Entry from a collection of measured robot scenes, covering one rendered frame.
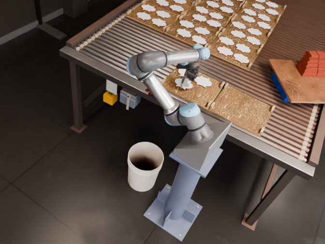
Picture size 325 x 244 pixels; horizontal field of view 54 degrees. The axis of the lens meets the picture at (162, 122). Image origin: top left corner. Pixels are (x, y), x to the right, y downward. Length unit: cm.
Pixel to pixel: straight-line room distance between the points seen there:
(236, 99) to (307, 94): 55
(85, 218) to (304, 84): 206
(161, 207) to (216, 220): 49
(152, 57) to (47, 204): 162
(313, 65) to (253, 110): 65
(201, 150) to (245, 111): 65
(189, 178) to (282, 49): 168
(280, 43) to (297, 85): 79
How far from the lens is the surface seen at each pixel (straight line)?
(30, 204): 289
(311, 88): 275
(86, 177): 295
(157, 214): 280
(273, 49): 329
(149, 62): 178
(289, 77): 275
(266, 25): 353
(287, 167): 230
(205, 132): 194
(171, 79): 248
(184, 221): 282
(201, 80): 253
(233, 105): 243
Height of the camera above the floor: 252
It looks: 47 degrees down
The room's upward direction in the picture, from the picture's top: 13 degrees clockwise
